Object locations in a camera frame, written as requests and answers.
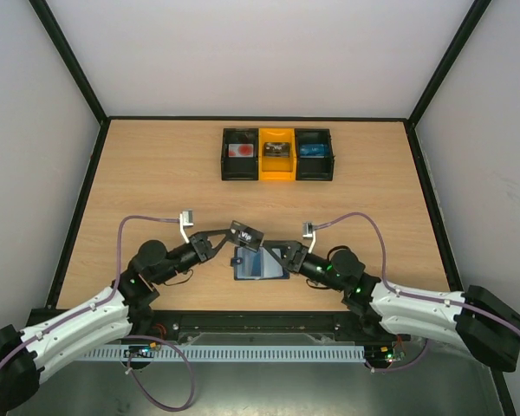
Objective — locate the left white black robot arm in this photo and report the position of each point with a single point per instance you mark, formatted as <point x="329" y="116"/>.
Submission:
<point x="31" y="355"/>

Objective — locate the right black bin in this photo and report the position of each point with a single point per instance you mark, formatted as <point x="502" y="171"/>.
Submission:
<point x="315" y="158"/>

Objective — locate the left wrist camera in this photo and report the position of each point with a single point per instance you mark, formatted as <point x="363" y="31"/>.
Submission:
<point x="185" y="222"/>

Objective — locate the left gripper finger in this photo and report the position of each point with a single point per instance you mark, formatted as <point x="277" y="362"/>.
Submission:
<point x="217" y="248"/>
<point x="226" y="234"/>

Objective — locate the black bin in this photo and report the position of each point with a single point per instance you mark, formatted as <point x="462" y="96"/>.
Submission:
<point x="315" y="158"/>
<point x="239" y="168"/>

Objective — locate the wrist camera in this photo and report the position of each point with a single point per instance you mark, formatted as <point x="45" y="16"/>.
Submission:
<point x="185" y="222"/>
<point x="309" y="231"/>

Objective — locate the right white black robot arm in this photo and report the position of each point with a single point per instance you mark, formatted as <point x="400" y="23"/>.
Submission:
<point x="475" y="321"/>

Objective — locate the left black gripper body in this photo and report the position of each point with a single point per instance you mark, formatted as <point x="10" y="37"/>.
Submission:
<point x="198" y="247"/>

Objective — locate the blue card in bin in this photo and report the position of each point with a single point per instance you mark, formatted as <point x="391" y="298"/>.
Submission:
<point x="313" y="150"/>

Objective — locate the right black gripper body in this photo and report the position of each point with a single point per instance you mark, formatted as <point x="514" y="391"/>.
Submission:
<point x="295" y="256"/>

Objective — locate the yellow middle bin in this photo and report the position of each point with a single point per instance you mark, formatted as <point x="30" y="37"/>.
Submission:
<point x="277" y="169"/>

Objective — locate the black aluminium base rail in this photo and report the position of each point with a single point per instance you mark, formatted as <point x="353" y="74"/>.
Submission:
<point x="339" y="326"/>

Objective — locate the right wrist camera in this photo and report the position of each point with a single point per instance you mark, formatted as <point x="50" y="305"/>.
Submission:
<point x="309" y="231"/>

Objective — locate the navy blue card holder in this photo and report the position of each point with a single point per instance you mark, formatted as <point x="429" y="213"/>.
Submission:
<point x="258" y="265"/>

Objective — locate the left black bin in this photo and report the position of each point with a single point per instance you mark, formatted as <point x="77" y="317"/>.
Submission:
<point x="239" y="168"/>

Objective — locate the grey slotted cable duct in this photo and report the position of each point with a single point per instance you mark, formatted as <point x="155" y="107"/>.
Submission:
<point x="196" y="353"/>

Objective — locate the black VIP card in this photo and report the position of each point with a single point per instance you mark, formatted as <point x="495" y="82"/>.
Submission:
<point x="245" y="236"/>
<point x="273" y="149"/>

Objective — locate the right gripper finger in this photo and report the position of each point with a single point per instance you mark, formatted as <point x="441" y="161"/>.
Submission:
<point x="282" y="245"/>
<point x="272" y="257"/>

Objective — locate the red white card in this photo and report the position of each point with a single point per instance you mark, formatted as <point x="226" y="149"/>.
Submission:
<point x="240" y="150"/>

